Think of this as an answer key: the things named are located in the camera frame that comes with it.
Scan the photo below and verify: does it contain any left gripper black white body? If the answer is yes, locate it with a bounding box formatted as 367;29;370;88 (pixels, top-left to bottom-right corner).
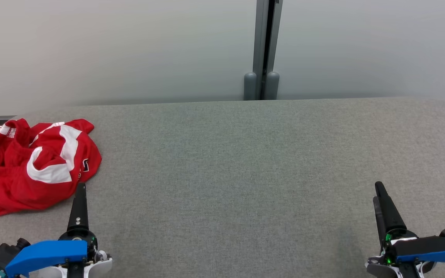
37;230;113;278

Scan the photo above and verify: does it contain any grey partition post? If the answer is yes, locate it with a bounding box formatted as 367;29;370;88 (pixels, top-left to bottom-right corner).
252;0;284;101

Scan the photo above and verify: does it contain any red white basketball jersey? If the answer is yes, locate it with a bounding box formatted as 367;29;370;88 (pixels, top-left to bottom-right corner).
2;119;102;213

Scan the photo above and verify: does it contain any grey rounded post foot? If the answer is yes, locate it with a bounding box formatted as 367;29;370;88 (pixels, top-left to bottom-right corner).
265;71;280;101
244;71;258;101

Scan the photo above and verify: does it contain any blue black right camera cover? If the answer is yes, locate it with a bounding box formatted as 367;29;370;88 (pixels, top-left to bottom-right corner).
394;236;445;265

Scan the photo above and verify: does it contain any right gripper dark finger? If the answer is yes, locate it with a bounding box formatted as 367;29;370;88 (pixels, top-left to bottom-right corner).
375;181;406;232
373;197;386;246

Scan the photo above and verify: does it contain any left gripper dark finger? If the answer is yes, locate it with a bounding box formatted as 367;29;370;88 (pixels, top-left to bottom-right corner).
67;183;90;232

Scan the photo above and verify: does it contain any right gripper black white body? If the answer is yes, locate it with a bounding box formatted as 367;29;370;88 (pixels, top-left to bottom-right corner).
366;229;431;278

